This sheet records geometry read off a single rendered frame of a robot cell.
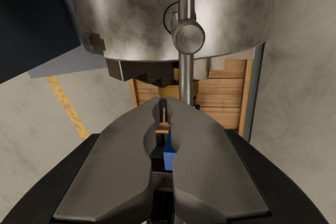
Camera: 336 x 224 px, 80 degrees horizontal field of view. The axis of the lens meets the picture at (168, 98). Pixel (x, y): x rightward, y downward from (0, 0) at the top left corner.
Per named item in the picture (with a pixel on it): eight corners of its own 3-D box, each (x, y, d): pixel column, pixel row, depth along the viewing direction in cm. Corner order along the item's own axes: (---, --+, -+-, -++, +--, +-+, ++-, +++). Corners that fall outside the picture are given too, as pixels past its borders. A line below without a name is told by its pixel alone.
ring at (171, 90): (147, 70, 36) (153, 114, 40) (200, 70, 34) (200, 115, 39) (158, 55, 44) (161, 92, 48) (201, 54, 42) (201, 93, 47)
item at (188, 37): (168, 6, 23) (172, 22, 13) (187, 5, 23) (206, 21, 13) (169, 26, 24) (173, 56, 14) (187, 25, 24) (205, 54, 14)
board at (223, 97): (127, 46, 62) (122, 49, 58) (251, 42, 56) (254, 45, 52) (140, 125, 76) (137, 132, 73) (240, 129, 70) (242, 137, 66)
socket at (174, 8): (163, 1, 23) (163, 2, 20) (192, 0, 23) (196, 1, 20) (164, 31, 24) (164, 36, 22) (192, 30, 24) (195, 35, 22)
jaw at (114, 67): (151, 18, 35) (87, 31, 28) (172, 19, 32) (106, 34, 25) (157, 77, 40) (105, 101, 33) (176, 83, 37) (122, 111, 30)
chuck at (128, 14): (101, -14, 47) (10, -18, 19) (238, -26, 46) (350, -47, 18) (110, 26, 51) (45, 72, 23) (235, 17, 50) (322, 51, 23)
